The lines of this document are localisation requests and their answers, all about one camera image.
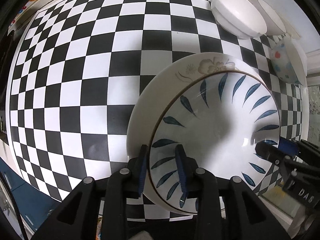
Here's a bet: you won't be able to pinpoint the white plate blue leaf pattern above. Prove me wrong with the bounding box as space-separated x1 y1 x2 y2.
148 71 280 214

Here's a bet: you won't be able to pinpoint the white plate grey flower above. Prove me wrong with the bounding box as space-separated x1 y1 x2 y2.
126 52 262 215

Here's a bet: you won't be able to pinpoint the white bowl coloured dots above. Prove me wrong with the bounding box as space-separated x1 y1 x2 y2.
271 36 307 85

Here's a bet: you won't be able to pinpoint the white bowl thin rim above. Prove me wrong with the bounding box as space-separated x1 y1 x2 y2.
257 0 286 36

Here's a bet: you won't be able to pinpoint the checkered black white mat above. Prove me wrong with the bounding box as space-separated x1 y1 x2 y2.
6 0 303 200

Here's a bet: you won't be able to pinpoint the plain white bowl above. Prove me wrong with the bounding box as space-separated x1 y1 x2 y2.
211 0 267 39

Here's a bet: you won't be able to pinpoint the colourful wall stickers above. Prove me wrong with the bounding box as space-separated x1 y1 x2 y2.
7 0 42 28

